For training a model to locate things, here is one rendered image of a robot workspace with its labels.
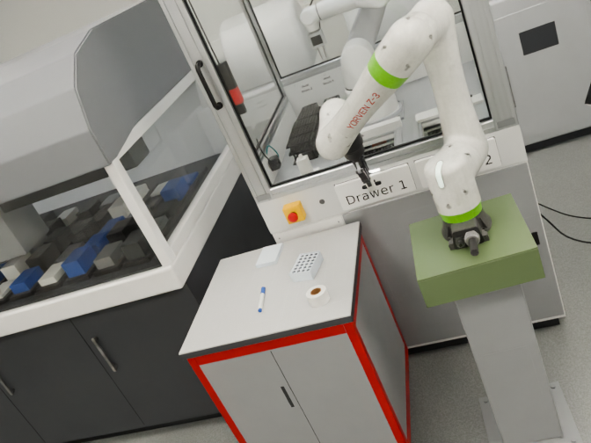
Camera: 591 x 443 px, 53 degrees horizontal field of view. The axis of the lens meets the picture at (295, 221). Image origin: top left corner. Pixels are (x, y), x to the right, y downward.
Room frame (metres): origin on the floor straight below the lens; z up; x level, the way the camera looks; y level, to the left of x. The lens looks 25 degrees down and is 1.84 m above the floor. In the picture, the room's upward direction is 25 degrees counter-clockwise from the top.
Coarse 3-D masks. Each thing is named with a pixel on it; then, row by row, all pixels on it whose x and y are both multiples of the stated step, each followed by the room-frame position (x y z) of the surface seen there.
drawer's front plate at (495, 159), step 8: (488, 144) 1.90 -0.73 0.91; (488, 152) 1.90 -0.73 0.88; (496, 152) 1.89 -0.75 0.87; (416, 160) 2.00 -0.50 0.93; (424, 160) 1.98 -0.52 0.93; (496, 160) 1.90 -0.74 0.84; (416, 168) 1.99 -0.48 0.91; (480, 168) 1.92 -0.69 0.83; (488, 168) 1.91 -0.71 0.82; (424, 176) 1.98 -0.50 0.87; (424, 184) 1.99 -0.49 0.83
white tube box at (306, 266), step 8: (304, 256) 1.93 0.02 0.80; (312, 256) 1.91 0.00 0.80; (320, 256) 1.91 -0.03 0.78; (296, 264) 1.90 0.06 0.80; (304, 264) 1.88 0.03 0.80; (312, 264) 1.86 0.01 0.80; (320, 264) 1.89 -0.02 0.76; (296, 272) 1.84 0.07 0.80; (304, 272) 1.82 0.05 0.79; (312, 272) 1.82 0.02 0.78; (296, 280) 1.85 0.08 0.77; (304, 280) 1.83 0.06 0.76
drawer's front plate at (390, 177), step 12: (396, 168) 2.01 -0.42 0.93; (408, 168) 2.00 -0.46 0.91; (360, 180) 2.06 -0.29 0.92; (384, 180) 2.03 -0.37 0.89; (396, 180) 2.02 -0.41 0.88; (408, 180) 2.00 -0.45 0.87; (336, 192) 2.09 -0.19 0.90; (348, 192) 2.08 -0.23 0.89; (360, 192) 2.07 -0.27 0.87; (372, 192) 2.05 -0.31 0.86; (384, 192) 2.04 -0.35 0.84; (396, 192) 2.02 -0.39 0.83; (360, 204) 2.07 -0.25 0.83
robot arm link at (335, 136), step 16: (368, 80) 1.59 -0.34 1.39; (352, 96) 1.66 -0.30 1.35; (368, 96) 1.60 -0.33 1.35; (384, 96) 1.58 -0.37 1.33; (352, 112) 1.65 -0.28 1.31; (368, 112) 1.63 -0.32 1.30; (320, 128) 1.80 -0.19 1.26; (336, 128) 1.70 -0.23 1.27; (352, 128) 1.67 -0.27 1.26; (320, 144) 1.75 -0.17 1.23; (336, 144) 1.71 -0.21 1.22
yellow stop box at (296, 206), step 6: (288, 204) 2.16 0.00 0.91; (294, 204) 2.14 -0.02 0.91; (300, 204) 2.14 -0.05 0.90; (282, 210) 2.14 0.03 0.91; (288, 210) 2.13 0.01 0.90; (294, 210) 2.13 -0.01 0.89; (300, 210) 2.12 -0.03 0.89; (300, 216) 2.12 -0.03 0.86; (288, 222) 2.14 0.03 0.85; (294, 222) 2.14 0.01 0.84
